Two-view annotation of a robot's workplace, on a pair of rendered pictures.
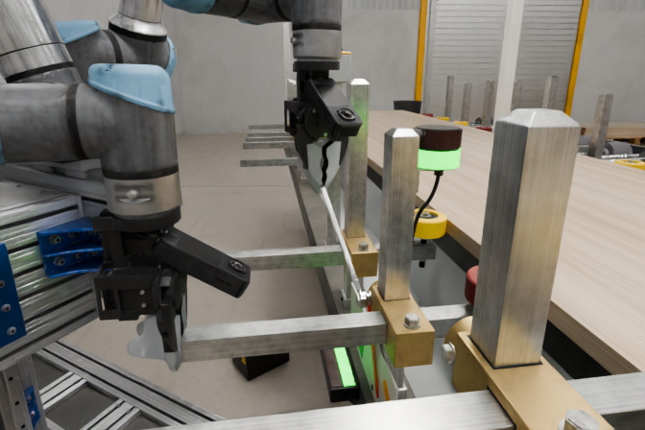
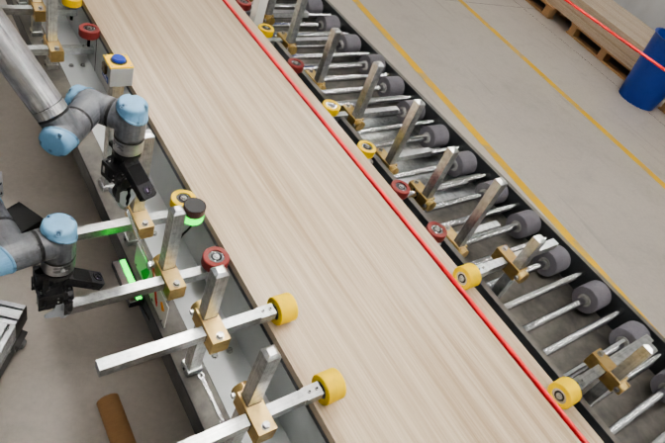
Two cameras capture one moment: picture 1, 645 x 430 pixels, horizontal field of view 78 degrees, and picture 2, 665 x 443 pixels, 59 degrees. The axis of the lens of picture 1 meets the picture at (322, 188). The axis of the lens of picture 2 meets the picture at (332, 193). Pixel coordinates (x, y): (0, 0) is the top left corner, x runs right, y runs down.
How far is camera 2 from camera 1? 1.23 m
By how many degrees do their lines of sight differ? 42
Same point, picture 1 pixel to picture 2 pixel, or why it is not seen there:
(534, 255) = (216, 298)
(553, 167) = (222, 283)
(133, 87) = (69, 238)
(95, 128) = (52, 255)
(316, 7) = (133, 136)
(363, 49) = not seen: outside the picture
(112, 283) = (47, 299)
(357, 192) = not seen: hidden behind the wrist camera
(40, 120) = (32, 259)
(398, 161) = (175, 223)
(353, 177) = not seen: hidden behind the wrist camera
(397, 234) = (172, 247)
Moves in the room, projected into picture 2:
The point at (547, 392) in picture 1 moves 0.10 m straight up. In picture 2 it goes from (216, 325) to (224, 302)
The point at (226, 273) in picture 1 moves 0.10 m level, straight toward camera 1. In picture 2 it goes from (96, 283) to (113, 312)
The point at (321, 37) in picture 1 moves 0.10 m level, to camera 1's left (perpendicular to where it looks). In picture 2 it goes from (134, 149) to (91, 150)
